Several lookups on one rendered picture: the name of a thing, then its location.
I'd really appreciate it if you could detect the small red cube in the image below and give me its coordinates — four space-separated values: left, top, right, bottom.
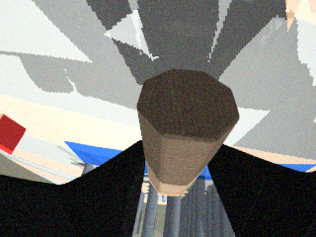
0 115 27 155

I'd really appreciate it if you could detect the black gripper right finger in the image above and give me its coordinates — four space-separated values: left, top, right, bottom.
206 143 316 237

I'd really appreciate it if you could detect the blue flat strip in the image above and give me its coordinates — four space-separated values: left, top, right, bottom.
63 141 316 181

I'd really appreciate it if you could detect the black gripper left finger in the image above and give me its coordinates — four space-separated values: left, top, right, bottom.
0 141 146 237

